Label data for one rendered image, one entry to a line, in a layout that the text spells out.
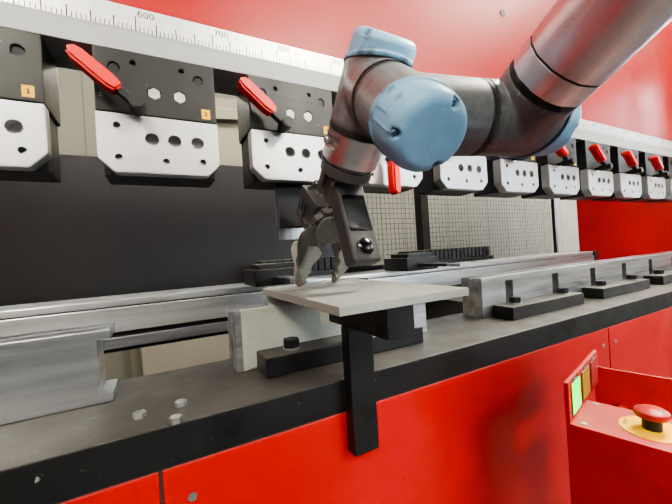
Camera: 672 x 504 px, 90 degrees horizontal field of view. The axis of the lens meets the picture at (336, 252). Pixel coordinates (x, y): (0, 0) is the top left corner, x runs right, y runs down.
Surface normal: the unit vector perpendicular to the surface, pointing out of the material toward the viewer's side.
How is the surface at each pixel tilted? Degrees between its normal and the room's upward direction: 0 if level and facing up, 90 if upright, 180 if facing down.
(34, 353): 90
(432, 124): 130
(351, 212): 72
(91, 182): 90
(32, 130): 90
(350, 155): 123
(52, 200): 90
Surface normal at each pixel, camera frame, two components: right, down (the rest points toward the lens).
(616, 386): -0.73, 0.04
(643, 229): -0.88, 0.05
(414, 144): 0.25, 0.62
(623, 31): -0.28, 0.84
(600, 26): -0.55, 0.69
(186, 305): 0.47, -0.03
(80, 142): 0.26, -0.01
